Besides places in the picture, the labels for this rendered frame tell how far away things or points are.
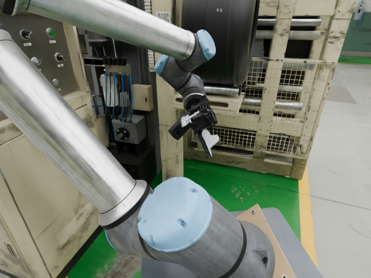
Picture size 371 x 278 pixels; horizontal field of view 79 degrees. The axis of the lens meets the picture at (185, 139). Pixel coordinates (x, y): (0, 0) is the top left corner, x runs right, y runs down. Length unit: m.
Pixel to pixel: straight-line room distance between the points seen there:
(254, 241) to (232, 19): 0.80
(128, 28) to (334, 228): 1.71
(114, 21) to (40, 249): 1.03
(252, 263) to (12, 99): 0.58
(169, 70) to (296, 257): 0.72
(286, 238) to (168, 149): 0.94
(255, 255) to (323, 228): 1.31
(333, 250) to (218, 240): 1.33
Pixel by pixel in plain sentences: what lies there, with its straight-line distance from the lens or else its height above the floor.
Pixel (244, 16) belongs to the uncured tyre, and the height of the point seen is 1.24.
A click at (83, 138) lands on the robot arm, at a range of 0.55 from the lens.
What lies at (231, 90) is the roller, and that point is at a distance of 1.19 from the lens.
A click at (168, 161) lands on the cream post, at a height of 0.35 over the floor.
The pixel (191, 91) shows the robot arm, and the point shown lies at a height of 1.00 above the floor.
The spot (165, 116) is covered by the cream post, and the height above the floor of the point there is 0.68.
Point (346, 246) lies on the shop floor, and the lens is 1.81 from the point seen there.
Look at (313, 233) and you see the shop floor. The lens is 1.79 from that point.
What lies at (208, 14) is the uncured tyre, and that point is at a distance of 1.04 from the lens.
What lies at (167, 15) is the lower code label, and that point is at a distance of 1.31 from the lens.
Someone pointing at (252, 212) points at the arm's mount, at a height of 0.76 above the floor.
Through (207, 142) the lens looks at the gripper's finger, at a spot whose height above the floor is 0.87.
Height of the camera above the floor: 1.23
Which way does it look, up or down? 28 degrees down
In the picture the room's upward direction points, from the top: straight up
